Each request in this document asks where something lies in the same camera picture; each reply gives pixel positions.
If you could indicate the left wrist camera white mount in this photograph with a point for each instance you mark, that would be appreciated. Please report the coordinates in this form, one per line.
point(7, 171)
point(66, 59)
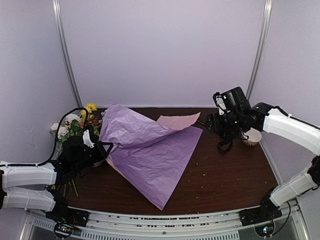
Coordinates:
point(87, 139)

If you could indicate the right aluminium corner post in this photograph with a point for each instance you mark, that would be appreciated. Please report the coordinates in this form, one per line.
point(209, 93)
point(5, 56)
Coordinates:
point(264, 30)

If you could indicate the aluminium corner post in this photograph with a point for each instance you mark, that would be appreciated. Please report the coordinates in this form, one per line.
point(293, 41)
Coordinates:
point(65, 53)
point(264, 30)

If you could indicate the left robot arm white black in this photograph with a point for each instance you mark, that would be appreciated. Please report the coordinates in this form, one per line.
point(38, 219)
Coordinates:
point(15, 180)

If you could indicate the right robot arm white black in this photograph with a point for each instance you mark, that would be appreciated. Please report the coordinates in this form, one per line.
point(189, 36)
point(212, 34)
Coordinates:
point(274, 120)

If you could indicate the small white floral cup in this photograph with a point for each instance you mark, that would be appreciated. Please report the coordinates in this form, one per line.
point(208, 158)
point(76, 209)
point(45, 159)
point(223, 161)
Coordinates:
point(251, 138)

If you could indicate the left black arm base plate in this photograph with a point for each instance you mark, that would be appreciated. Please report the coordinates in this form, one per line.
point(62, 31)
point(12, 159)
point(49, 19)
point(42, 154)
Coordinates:
point(72, 217)

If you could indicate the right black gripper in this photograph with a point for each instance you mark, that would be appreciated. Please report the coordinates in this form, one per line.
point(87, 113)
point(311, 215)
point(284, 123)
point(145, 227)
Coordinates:
point(212, 120)

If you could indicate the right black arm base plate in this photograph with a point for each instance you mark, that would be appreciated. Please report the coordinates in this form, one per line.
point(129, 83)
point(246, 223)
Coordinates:
point(257, 215)

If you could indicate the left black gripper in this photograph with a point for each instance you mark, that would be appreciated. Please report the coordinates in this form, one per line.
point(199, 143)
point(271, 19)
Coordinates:
point(98, 146)

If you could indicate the pale yellow fake flower bunch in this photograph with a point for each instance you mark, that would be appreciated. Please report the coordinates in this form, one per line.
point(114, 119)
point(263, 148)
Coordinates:
point(71, 126)

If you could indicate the left aluminium corner post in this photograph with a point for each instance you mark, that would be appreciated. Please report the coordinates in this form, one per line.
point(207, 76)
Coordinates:
point(65, 53)

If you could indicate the aluminium front rail frame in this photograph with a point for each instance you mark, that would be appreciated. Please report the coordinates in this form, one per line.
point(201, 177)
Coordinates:
point(225, 225)

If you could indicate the bright yellow fake flower stem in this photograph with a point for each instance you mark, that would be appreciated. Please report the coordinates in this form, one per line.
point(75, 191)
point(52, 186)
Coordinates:
point(87, 114)

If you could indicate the purple wrapping paper sheet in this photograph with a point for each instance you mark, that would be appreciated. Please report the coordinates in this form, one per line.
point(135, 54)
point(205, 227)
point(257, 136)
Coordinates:
point(151, 154)

